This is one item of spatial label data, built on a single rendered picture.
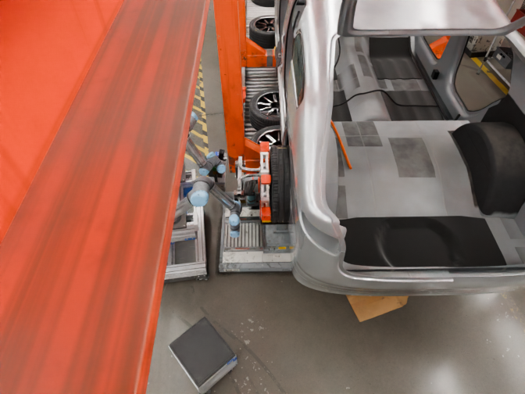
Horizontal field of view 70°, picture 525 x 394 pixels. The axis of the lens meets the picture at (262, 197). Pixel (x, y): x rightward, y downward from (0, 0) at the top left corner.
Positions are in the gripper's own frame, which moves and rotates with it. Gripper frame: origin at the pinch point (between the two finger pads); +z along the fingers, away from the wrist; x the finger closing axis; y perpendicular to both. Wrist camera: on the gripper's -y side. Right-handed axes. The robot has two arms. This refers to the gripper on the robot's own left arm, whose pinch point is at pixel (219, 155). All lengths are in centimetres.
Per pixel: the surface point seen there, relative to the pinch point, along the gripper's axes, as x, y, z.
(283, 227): 75, 49, -23
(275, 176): 35, -14, -70
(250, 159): 32.0, -1.0, 10.3
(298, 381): 91, 131, -126
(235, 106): 0, -49, -18
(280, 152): 38, -29, -53
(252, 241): 55, 76, -9
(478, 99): 363, -132, 150
